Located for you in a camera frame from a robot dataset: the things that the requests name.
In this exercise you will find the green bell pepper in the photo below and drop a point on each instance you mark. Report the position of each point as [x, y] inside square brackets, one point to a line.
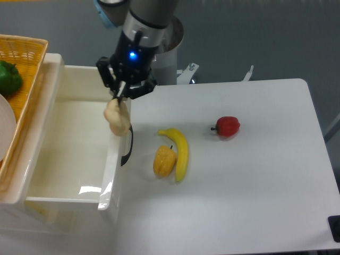
[11, 80]

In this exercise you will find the black corner table device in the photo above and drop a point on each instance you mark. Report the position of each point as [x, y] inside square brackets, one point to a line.
[334, 224]

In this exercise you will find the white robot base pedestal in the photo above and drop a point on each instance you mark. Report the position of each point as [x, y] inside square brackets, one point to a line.
[164, 65]

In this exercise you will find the red bell pepper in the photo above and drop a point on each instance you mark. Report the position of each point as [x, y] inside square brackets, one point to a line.
[226, 126]

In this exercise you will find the white plate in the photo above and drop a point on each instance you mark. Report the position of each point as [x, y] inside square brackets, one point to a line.
[8, 126]

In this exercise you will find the yellow banana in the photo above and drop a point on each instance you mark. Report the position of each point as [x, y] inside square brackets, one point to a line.
[182, 151]

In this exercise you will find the white metal frame bracket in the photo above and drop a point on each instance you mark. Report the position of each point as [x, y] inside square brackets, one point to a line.
[186, 76]

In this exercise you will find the white drawer cabinet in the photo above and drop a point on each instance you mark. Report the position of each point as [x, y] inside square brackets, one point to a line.
[19, 214]

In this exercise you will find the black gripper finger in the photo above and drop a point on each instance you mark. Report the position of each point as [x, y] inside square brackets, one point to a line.
[117, 94]
[126, 90]

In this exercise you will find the yellow bell pepper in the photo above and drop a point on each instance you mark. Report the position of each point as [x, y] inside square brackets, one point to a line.
[164, 161]

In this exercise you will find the upper white drawer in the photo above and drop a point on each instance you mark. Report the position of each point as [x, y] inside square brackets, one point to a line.
[80, 160]

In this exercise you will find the pale round bread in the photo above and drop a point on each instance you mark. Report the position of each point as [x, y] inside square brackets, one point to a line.
[118, 117]

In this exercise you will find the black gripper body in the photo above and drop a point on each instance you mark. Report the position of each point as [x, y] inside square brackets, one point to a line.
[131, 63]

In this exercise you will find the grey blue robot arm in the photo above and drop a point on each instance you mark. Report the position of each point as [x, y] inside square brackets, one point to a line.
[144, 23]

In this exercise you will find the yellow woven basket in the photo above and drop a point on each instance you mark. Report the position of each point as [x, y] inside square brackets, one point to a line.
[28, 54]

